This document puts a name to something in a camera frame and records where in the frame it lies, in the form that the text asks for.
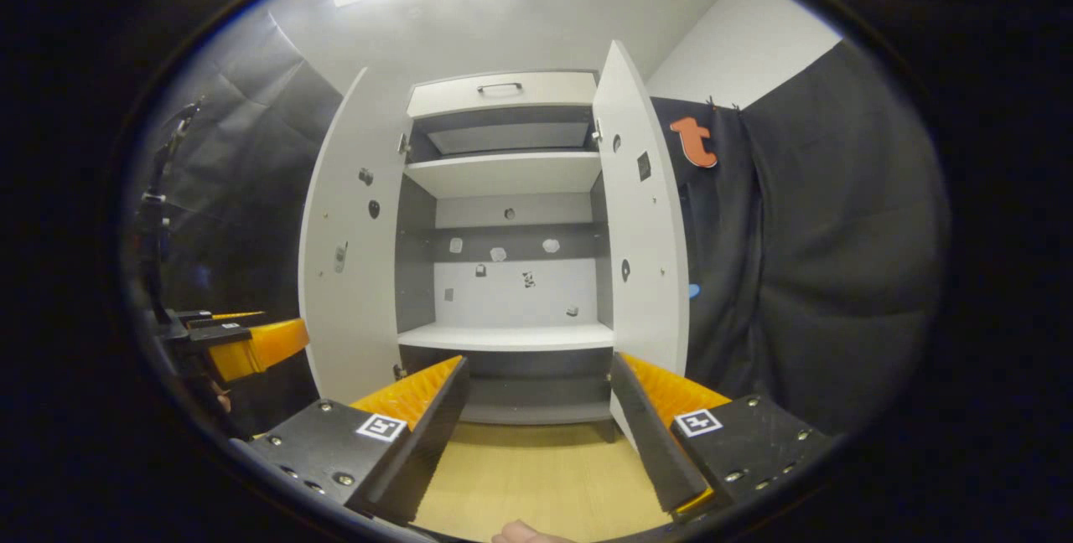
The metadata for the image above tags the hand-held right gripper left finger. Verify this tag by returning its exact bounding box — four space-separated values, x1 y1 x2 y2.
247 354 472 527

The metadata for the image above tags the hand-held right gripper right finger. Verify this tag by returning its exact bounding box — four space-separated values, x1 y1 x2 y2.
609 352 839 519

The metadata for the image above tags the white shoe cabinet door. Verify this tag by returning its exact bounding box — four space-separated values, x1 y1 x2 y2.
298 67 412 406
592 40 690 447

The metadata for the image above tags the white double-door shoe cabinet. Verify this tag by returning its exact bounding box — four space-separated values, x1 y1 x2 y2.
394 70 617 427

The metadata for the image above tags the black backdrop cloth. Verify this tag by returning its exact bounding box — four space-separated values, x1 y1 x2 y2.
126 11 952 443

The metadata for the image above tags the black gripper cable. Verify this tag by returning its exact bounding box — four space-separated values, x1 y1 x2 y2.
138 99 206 318

